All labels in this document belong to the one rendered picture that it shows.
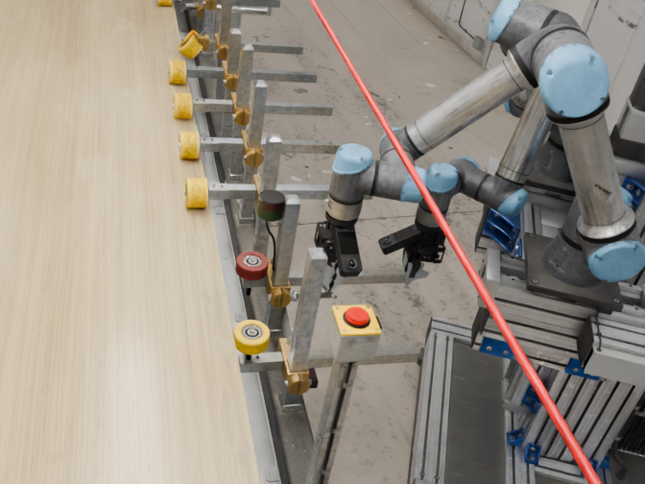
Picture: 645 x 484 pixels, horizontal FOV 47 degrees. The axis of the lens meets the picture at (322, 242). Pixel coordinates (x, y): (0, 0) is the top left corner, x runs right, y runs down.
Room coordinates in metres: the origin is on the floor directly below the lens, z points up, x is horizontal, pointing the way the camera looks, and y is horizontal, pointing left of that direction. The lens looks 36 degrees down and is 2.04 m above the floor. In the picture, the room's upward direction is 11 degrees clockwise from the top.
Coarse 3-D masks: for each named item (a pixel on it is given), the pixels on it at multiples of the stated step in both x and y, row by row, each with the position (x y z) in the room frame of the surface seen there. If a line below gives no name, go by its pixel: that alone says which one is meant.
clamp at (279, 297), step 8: (272, 264) 1.48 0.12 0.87; (272, 272) 1.45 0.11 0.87; (272, 280) 1.41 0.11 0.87; (288, 280) 1.42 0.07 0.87; (272, 288) 1.38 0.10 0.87; (280, 288) 1.39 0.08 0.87; (288, 288) 1.40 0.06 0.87; (272, 296) 1.37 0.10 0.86; (280, 296) 1.37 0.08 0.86; (288, 296) 1.38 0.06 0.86; (280, 304) 1.38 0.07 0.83
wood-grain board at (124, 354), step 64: (0, 0) 2.76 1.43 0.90; (64, 0) 2.89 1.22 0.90; (128, 0) 3.02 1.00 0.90; (0, 64) 2.22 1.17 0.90; (64, 64) 2.31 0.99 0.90; (128, 64) 2.41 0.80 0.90; (0, 128) 1.83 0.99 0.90; (64, 128) 1.90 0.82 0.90; (128, 128) 1.97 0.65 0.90; (192, 128) 2.04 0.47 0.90; (0, 192) 1.52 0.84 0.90; (64, 192) 1.57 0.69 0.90; (128, 192) 1.63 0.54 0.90; (0, 256) 1.28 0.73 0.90; (64, 256) 1.32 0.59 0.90; (128, 256) 1.36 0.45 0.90; (192, 256) 1.41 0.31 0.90; (0, 320) 1.08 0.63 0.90; (64, 320) 1.12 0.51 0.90; (128, 320) 1.15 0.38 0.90; (192, 320) 1.19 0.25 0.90; (0, 384) 0.92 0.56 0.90; (64, 384) 0.95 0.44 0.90; (128, 384) 0.98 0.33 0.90; (192, 384) 1.01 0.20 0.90; (0, 448) 0.78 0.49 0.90; (64, 448) 0.80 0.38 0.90; (128, 448) 0.83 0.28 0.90; (192, 448) 0.85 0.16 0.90
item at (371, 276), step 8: (296, 272) 1.48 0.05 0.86; (368, 272) 1.53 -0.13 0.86; (376, 272) 1.54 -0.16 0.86; (384, 272) 1.55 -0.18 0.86; (392, 272) 1.55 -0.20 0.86; (400, 272) 1.56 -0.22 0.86; (248, 280) 1.41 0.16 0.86; (256, 280) 1.42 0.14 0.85; (264, 280) 1.43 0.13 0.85; (296, 280) 1.46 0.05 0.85; (344, 280) 1.50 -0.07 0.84; (352, 280) 1.51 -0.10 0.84; (360, 280) 1.51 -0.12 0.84; (368, 280) 1.52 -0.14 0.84; (376, 280) 1.53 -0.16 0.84; (384, 280) 1.54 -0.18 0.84; (392, 280) 1.54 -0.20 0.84; (400, 280) 1.55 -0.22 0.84
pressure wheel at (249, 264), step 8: (240, 256) 1.44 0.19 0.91; (248, 256) 1.45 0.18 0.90; (256, 256) 1.45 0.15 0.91; (264, 256) 1.45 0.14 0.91; (240, 264) 1.41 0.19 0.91; (248, 264) 1.42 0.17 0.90; (256, 264) 1.42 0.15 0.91; (264, 264) 1.42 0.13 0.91; (240, 272) 1.40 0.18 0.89; (248, 272) 1.39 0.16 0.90; (256, 272) 1.40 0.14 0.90; (264, 272) 1.41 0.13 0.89; (248, 288) 1.43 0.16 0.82
